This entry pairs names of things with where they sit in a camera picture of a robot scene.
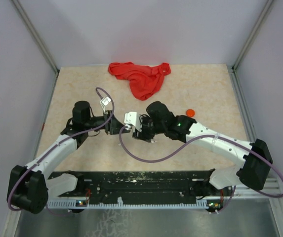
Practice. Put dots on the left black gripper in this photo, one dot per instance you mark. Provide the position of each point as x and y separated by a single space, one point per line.
114 126

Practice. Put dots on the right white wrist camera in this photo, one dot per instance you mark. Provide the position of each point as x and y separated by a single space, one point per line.
132 119

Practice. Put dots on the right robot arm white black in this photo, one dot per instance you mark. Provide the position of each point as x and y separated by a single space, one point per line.
251 160

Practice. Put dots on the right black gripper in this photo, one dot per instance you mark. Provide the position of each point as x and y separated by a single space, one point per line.
142 135

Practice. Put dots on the red crumpled cloth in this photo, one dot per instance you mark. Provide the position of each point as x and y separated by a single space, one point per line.
144 81

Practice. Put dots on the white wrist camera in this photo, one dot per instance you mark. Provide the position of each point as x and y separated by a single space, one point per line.
104 102
132 119

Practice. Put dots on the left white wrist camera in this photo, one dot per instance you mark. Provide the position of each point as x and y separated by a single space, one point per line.
104 102

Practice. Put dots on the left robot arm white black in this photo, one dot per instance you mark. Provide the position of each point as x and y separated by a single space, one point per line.
31 187

